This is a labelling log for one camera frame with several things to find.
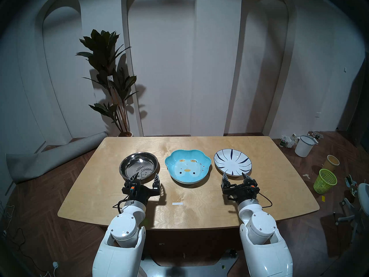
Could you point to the tall potted green plant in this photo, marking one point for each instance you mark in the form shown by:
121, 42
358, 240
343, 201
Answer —
109, 77

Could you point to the rolled grey mat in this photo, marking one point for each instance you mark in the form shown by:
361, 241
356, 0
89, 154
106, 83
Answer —
52, 158

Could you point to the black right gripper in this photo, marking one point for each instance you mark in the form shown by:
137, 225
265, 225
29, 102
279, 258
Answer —
240, 192

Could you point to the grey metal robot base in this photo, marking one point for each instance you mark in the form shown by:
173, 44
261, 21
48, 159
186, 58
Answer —
184, 267

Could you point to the white floor power plug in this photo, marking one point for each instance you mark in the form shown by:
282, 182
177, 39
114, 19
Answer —
55, 265

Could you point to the white bucket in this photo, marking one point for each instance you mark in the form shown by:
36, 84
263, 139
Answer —
304, 146

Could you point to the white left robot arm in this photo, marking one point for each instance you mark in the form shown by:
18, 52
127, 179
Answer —
126, 227

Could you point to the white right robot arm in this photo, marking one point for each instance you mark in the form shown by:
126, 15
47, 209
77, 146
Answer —
262, 224

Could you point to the green mesh waste basket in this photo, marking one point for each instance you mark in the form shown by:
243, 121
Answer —
325, 181

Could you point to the blue flower-shaped cartoon plate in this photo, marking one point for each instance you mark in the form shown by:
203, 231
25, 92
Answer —
187, 166

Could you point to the yellow paper cup bin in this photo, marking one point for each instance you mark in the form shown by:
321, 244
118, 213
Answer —
331, 163

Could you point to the white office chair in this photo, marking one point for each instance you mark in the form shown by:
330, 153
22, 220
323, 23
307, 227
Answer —
363, 198

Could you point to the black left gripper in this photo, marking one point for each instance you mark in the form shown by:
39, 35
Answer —
141, 192

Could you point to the stainless steel plate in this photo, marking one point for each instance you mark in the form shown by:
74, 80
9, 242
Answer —
138, 164

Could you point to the pile of plastic trash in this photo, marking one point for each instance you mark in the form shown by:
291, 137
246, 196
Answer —
288, 140

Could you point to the white plate with blue stripes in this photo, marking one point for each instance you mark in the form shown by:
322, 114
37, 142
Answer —
233, 162

